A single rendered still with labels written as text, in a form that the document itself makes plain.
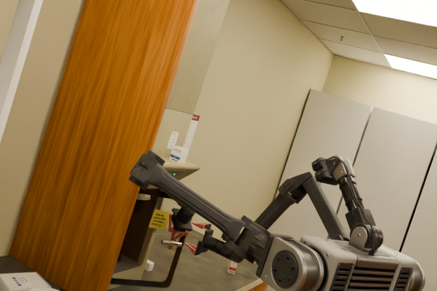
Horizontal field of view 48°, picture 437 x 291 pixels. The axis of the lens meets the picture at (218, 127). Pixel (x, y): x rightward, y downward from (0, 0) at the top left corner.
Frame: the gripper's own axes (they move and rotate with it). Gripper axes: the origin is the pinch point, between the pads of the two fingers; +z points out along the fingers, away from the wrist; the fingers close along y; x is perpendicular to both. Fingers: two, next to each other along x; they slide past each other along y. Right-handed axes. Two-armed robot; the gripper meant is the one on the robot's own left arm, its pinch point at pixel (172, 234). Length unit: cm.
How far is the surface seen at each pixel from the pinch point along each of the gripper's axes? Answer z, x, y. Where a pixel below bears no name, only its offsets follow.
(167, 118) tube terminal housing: -32.9, -11.5, -30.2
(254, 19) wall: -53, 79, -161
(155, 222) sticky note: 0.6, -5.7, -5.9
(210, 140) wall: 24, 74, -120
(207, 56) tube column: -56, 1, -51
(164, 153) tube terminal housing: -18.5, -6.5, -26.7
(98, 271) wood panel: 14.8, -25.8, 9.3
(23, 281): 26, -49, 7
